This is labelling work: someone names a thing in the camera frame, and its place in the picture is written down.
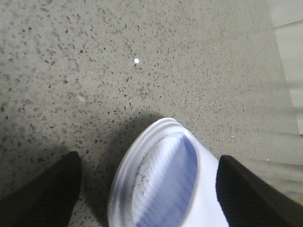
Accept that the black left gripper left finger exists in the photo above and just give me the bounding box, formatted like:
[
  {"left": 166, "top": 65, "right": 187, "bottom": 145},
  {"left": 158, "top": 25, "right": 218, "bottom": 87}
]
[{"left": 0, "top": 151, "right": 82, "bottom": 227}]

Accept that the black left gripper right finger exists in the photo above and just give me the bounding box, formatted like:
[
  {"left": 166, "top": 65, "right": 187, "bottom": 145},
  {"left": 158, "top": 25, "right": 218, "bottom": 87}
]
[{"left": 215, "top": 155, "right": 303, "bottom": 227}]

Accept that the light blue slipper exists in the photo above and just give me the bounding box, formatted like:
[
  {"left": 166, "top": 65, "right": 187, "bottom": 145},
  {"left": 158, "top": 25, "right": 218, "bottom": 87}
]
[{"left": 107, "top": 118, "right": 228, "bottom": 227}]

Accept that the grey-white curtain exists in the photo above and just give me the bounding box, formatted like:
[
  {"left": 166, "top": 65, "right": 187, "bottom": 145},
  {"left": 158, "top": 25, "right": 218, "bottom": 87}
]
[{"left": 267, "top": 0, "right": 303, "bottom": 135}]

